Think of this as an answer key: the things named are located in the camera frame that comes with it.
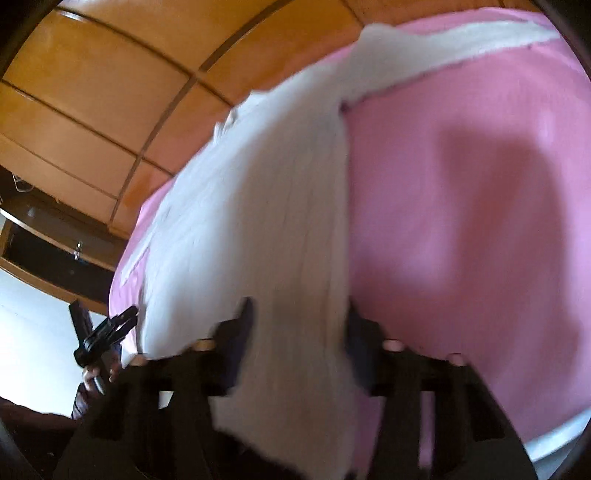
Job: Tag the wooden wardrobe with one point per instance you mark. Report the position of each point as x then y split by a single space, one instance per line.
115 92

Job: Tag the pink bed sheet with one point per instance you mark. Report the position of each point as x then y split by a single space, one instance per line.
461 207

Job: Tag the white mattress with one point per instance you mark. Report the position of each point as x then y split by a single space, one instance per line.
556 443

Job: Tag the person's left forearm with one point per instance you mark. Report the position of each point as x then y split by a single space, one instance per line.
83 401

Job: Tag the dark wooden shelf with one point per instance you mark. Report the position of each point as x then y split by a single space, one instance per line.
51 240

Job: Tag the person's dark clothing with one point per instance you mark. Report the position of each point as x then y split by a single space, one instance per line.
32 438

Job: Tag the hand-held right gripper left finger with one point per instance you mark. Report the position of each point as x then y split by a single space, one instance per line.
240 334

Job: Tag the white knit garment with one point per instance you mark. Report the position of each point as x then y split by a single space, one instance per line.
258 207

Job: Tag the person's left hand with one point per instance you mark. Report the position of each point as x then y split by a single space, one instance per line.
92 374

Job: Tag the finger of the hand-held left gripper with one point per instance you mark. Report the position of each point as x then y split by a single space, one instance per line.
124 318

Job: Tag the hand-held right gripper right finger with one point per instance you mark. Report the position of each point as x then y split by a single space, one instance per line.
358 341

